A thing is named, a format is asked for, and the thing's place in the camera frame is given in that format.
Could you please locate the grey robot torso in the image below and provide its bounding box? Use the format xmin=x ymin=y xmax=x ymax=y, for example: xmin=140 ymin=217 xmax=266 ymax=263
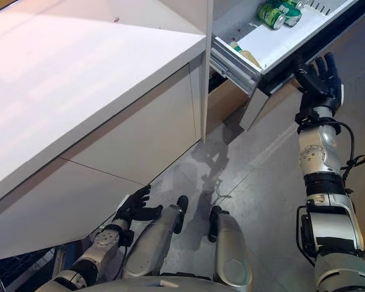
xmin=39 ymin=272 xmax=256 ymax=292

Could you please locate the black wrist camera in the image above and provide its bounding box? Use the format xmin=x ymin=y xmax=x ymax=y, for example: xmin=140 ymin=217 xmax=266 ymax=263
xmin=120 ymin=229 xmax=135 ymax=248
xmin=294 ymin=109 xmax=321 ymax=125

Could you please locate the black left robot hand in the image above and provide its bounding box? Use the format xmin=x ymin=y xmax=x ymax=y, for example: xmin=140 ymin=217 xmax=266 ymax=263
xmin=113 ymin=184 xmax=164 ymax=228

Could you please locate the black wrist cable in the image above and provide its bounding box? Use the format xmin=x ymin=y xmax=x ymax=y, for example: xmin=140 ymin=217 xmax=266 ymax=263
xmin=295 ymin=120 xmax=365 ymax=268
xmin=117 ymin=245 xmax=131 ymax=279

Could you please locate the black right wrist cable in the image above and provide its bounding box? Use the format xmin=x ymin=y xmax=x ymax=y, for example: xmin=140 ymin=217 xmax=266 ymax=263
xmin=295 ymin=120 xmax=365 ymax=268

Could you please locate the clear tea bottle white cap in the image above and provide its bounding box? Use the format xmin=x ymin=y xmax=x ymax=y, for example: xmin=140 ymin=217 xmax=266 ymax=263
xmin=231 ymin=41 xmax=263 ymax=70

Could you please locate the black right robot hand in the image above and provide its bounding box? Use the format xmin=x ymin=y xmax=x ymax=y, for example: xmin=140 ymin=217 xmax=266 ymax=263
xmin=293 ymin=52 xmax=345 ymax=116

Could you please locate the white fridge drawer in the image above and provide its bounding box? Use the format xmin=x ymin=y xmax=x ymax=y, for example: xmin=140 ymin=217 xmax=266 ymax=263
xmin=209 ymin=0 xmax=365 ymax=100

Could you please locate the brown inner fridge panel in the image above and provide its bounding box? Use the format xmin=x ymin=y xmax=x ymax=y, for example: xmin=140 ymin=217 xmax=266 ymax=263
xmin=206 ymin=79 xmax=251 ymax=133

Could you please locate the stainless lower fridge drawer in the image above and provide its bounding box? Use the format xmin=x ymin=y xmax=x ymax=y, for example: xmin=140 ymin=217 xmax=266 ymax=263
xmin=238 ymin=79 xmax=302 ymax=132

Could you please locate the dark metal rack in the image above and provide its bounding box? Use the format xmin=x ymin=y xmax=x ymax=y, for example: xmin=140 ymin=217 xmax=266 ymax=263
xmin=0 ymin=240 xmax=92 ymax=292

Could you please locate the silver left robot leg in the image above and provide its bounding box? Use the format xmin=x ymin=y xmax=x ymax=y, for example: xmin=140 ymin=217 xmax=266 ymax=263
xmin=123 ymin=194 xmax=190 ymax=279

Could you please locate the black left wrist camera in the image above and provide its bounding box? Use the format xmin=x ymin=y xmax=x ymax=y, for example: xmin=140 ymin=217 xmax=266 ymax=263
xmin=120 ymin=229 xmax=135 ymax=248

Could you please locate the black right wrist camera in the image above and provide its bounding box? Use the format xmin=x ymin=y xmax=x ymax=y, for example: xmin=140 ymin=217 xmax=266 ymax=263
xmin=294 ymin=109 xmax=321 ymax=125

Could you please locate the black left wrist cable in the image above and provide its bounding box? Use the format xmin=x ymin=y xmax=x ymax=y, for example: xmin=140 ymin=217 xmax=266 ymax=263
xmin=117 ymin=245 xmax=131 ymax=279

